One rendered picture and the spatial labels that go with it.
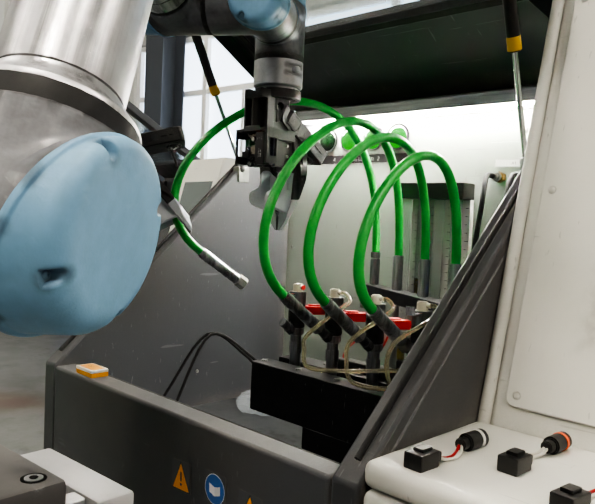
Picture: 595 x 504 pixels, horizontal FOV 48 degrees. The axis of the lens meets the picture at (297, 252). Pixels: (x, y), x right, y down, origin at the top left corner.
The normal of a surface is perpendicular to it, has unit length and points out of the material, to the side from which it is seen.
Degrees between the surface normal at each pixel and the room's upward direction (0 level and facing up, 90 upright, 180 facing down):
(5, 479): 0
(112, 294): 96
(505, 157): 90
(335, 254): 90
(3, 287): 117
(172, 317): 90
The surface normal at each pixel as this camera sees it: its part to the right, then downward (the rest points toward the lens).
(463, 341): 0.71, 0.07
